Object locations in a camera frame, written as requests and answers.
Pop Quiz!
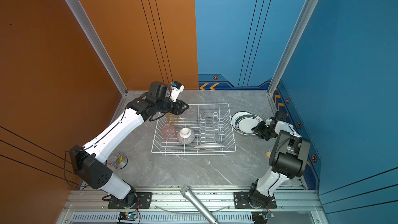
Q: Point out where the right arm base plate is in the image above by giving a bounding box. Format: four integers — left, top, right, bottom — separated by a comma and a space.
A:
233, 191, 277, 209

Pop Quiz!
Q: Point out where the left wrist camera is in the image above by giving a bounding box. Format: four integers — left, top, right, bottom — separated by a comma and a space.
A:
170, 81, 184, 102

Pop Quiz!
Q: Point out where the yellow plastic cup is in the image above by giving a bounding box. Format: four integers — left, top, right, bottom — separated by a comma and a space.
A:
166, 113, 179, 124

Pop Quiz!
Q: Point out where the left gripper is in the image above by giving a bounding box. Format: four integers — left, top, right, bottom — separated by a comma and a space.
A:
156, 97, 190, 116

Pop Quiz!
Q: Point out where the white wire dish rack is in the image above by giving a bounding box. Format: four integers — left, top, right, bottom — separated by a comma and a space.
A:
151, 103, 236, 156

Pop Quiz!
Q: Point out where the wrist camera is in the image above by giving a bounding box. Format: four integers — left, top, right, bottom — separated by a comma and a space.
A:
274, 111, 288, 122
170, 81, 184, 102

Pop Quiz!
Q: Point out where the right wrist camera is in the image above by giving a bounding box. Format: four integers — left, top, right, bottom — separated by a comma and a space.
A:
274, 111, 288, 122

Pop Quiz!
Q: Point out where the aluminium front rail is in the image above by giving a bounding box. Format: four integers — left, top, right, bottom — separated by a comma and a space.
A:
56, 187, 329, 224

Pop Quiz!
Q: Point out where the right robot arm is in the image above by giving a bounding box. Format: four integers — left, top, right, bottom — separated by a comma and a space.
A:
248, 117, 311, 208

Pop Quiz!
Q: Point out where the clear plastic cup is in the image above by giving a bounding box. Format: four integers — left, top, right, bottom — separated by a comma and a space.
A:
184, 107, 197, 118

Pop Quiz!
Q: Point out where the left circuit board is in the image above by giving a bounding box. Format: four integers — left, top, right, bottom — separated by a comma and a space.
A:
117, 212, 140, 224

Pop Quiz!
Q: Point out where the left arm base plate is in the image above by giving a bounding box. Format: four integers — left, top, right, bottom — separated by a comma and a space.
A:
108, 192, 152, 209

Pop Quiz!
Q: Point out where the right circuit board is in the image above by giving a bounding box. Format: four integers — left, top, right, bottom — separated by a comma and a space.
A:
251, 211, 275, 224

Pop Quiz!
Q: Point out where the teal rimmed white plate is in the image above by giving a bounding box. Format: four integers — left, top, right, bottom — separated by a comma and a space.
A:
231, 111, 250, 125

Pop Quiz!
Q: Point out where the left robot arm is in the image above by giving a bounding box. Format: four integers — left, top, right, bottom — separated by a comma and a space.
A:
68, 82, 189, 208

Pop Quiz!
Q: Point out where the circuit board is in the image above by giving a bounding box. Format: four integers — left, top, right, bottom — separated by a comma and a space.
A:
117, 212, 140, 224
251, 211, 275, 224

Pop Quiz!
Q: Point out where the pink plastic cup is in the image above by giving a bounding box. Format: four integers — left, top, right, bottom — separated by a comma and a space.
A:
162, 123, 178, 141

